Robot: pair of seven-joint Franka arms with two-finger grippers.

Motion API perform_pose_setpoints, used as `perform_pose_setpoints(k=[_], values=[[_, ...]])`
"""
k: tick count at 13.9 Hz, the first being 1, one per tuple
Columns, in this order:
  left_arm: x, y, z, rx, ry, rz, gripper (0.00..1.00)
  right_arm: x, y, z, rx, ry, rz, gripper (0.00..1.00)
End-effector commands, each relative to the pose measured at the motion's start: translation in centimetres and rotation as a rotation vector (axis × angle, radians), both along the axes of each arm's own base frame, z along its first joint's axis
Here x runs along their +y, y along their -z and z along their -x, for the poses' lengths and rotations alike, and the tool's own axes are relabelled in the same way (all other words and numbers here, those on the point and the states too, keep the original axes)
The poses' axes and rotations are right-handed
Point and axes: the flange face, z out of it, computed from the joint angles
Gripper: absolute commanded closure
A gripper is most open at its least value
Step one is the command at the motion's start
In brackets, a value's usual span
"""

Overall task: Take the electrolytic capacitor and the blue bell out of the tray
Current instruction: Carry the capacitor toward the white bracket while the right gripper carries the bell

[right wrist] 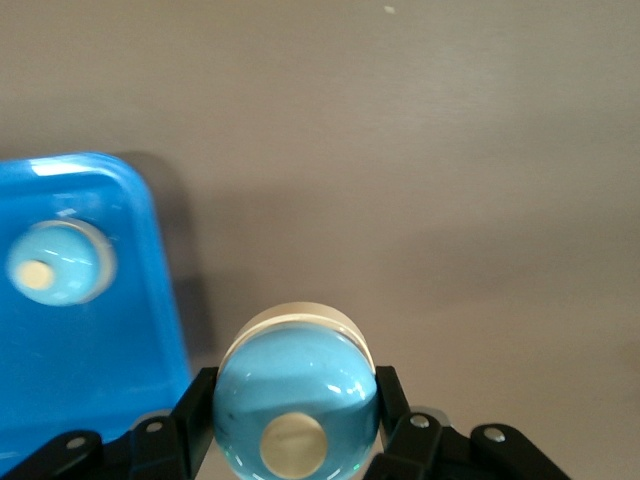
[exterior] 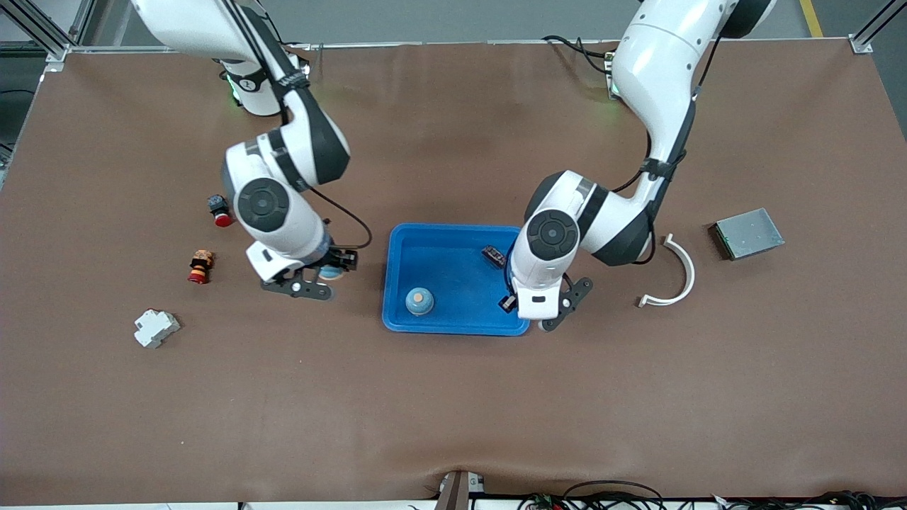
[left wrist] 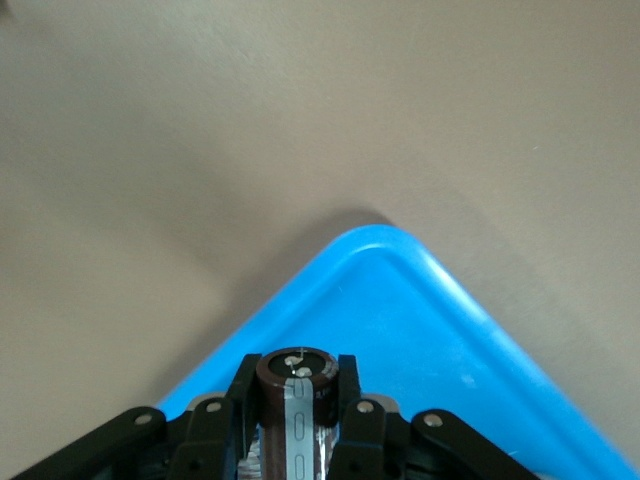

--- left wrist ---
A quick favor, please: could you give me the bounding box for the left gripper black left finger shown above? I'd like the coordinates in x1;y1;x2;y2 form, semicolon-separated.
9;352;264;480

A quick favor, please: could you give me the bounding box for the black connector block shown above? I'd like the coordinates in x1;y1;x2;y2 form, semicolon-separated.
237;346;342;480

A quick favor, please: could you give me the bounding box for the blue plastic tray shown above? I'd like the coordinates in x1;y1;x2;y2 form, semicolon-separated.
155;223;640;480

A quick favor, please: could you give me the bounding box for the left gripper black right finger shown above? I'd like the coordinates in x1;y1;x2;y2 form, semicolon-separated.
327;353;544;480

